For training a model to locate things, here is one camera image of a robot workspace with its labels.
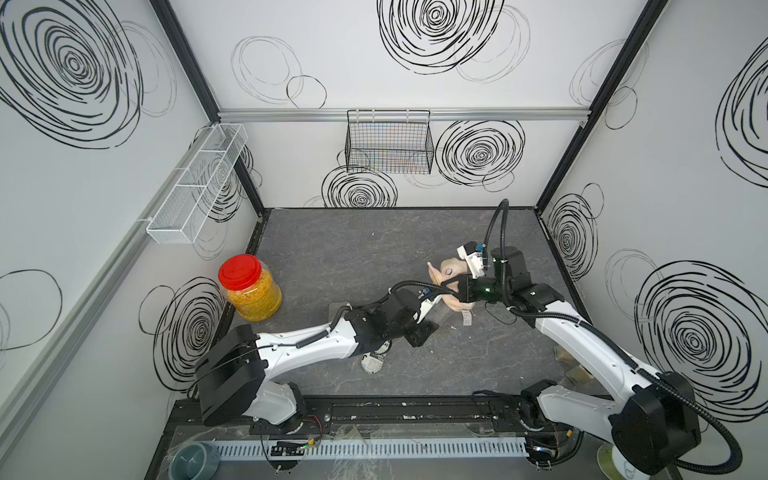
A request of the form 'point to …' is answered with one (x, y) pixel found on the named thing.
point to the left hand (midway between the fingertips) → (431, 318)
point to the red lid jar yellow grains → (251, 287)
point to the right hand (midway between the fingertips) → (444, 287)
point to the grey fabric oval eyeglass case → (445, 317)
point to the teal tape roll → (193, 461)
